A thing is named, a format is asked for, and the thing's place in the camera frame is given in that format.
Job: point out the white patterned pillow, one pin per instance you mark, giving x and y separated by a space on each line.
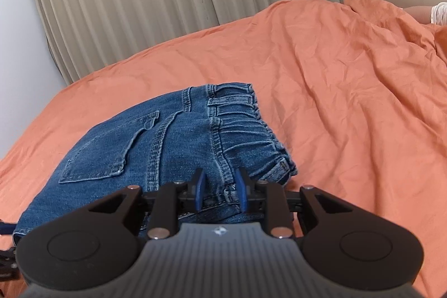
436 14

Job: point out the orange crumpled duvet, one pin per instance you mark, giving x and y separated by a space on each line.
386 15

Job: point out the blue denim jeans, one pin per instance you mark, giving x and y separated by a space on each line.
216 128

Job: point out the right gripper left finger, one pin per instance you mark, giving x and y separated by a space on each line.
171 201

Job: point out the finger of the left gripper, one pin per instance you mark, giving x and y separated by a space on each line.
6 228

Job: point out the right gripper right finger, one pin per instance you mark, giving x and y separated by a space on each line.
268 198

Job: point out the orange bed sheet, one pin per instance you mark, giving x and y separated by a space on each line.
362 114

